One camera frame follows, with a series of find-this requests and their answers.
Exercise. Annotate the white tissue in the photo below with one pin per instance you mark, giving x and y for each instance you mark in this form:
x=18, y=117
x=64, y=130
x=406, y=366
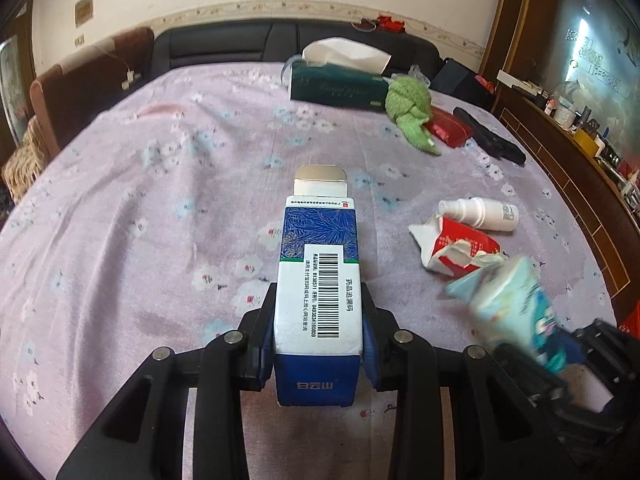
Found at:
x=345, y=52

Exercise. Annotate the wooden sideboard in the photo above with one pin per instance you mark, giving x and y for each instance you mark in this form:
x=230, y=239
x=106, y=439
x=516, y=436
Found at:
x=565, y=175

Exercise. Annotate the flat white box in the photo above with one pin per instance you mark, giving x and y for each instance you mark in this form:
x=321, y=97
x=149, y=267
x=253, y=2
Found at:
x=515, y=81

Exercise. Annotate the dark green tissue box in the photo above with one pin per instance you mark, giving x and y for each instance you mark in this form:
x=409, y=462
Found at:
x=335, y=87

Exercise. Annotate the red cloth item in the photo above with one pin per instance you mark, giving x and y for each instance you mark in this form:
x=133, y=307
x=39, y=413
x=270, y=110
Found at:
x=390, y=24

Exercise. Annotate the red packet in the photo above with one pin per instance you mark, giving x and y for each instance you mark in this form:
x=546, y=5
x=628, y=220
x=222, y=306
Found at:
x=450, y=127

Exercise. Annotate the torn red carton box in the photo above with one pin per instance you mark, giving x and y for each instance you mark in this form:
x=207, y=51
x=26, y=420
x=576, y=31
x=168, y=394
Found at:
x=460, y=240

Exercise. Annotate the green towel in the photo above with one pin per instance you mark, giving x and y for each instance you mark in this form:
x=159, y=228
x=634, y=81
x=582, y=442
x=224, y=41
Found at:
x=407, y=105

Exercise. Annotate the yellow box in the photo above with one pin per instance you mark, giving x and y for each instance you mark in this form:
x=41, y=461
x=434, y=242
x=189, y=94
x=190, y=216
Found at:
x=589, y=141

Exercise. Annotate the teal tissue pack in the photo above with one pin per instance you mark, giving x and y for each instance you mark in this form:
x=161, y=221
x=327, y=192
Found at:
x=515, y=300

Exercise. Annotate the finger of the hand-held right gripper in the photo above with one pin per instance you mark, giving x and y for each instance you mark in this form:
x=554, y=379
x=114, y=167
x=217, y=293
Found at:
x=600, y=345
x=535, y=380

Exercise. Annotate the small wall plaque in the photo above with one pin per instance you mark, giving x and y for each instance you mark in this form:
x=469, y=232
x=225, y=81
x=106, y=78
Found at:
x=85, y=11

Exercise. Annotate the red plastic basket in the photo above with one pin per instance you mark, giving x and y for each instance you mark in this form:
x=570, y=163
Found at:
x=632, y=320

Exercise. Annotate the black pouch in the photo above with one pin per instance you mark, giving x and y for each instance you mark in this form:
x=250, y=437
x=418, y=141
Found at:
x=495, y=142

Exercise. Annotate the black bag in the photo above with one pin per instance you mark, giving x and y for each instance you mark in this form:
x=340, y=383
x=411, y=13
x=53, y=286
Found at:
x=457, y=82

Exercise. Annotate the brown sofa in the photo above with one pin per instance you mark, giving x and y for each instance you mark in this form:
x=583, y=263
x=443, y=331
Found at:
x=85, y=85

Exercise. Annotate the blue and white carton box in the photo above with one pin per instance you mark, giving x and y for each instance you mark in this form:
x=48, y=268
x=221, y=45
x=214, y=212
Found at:
x=320, y=240

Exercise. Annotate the clutter of small bottles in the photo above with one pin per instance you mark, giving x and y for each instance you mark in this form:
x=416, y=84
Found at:
x=575, y=115

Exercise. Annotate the etched glass panel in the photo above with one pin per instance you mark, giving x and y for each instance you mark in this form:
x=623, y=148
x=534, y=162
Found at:
x=590, y=35

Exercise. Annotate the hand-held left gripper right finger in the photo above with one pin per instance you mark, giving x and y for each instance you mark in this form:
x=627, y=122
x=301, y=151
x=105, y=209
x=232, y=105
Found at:
x=371, y=350

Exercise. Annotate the patterned woven stool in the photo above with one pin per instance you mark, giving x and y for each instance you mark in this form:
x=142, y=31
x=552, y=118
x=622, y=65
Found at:
x=25, y=160

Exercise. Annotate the small clear plastic bag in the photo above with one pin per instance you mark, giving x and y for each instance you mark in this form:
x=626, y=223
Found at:
x=420, y=75

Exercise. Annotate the black leather sofa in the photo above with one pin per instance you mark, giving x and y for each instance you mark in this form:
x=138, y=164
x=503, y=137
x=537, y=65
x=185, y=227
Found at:
x=225, y=42

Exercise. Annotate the white spray bottle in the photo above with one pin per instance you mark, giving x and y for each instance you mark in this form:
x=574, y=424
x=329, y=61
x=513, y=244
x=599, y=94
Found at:
x=492, y=212

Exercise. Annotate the wooden glazed door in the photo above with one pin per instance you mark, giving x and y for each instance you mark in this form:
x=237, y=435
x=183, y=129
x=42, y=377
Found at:
x=12, y=75

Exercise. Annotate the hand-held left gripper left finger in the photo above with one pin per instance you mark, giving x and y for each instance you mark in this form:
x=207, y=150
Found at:
x=265, y=347

